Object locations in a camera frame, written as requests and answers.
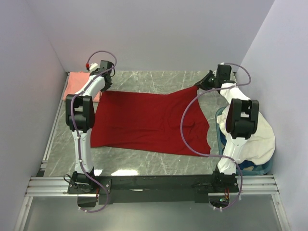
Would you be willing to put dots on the black base beam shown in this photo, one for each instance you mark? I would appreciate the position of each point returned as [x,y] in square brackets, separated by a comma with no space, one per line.
[138,189]

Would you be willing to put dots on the folded pink t shirt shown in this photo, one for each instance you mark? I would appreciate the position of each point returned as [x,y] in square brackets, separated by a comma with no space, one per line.
[76,81]

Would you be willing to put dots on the blue t shirt in basket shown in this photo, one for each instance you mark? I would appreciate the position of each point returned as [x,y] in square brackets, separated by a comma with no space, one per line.
[245,165]

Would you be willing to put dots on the red t shirt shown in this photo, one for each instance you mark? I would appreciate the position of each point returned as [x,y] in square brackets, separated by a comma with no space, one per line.
[163,123]

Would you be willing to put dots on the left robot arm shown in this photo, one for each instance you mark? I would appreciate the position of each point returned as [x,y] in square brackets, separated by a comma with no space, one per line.
[80,118]

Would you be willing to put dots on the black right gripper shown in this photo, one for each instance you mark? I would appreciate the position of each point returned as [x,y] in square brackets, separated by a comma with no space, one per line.
[202,84]

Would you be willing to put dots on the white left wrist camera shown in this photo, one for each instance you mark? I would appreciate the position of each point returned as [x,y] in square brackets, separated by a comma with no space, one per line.
[92,67]

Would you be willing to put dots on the white crumpled t shirt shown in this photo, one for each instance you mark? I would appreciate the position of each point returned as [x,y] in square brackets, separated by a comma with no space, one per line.
[258,149]

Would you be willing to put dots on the blue plastic basket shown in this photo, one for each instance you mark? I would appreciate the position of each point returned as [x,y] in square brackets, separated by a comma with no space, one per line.
[260,169]

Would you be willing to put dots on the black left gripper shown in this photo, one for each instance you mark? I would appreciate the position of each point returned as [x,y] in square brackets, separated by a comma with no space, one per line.
[107,87]

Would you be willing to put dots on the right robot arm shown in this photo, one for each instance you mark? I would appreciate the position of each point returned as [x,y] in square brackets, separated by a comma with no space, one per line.
[241,121]

